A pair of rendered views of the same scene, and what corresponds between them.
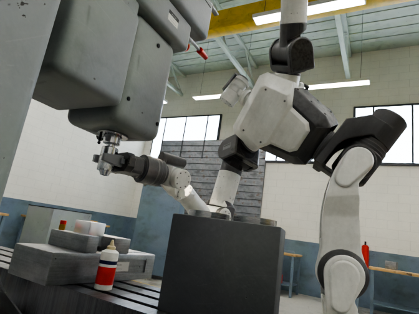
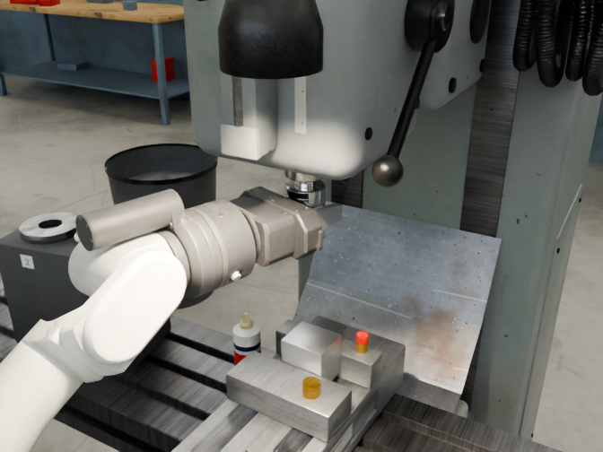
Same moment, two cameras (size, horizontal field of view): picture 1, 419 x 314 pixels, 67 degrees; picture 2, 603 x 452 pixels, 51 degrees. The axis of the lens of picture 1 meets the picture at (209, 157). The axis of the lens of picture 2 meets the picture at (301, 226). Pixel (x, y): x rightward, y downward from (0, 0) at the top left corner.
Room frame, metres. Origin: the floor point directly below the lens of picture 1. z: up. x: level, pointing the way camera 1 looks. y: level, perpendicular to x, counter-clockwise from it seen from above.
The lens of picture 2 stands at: (1.56, 0.28, 1.54)
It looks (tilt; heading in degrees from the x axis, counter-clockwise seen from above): 25 degrees down; 180
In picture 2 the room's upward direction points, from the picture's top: straight up
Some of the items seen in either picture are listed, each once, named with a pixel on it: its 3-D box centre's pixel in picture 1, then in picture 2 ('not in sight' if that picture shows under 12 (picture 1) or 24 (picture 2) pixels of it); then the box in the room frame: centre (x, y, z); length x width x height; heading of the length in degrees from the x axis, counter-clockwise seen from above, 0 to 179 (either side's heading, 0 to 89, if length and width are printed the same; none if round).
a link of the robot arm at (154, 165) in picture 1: (135, 167); (243, 236); (0.94, 0.22, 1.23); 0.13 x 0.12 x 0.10; 43
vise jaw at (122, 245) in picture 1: (103, 242); (287, 393); (0.93, 0.26, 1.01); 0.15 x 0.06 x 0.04; 58
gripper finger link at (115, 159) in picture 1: (113, 159); not in sight; (0.86, 0.26, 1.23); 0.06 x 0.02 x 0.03; 133
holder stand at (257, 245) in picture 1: (225, 264); (86, 284); (0.68, -0.07, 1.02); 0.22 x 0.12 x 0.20; 71
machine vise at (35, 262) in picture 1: (92, 255); (299, 404); (0.91, 0.27, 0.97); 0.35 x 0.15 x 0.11; 148
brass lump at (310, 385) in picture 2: not in sight; (311, 387); (0.95, 0.29, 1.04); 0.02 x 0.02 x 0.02
